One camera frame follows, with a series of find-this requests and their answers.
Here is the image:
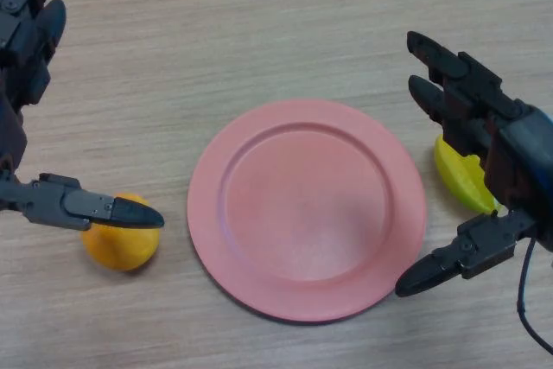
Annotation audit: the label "pink round plate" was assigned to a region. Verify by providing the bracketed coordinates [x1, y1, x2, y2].
[187, 99, 429, 325]

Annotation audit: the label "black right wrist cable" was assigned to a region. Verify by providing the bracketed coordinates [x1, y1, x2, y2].
[515, 237, 553, 347]

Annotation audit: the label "yellow green starfruit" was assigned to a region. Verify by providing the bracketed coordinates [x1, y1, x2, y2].
[434, 134, 505, 215]

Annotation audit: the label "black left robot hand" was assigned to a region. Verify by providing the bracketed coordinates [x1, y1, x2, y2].
[0, 0, 166, 232]

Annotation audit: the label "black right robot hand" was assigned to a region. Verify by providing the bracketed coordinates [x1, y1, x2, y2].
[395, 30, 553, 299]

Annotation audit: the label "yellow orange pear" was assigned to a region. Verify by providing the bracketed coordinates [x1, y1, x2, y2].
[81, 193, 162, 273]

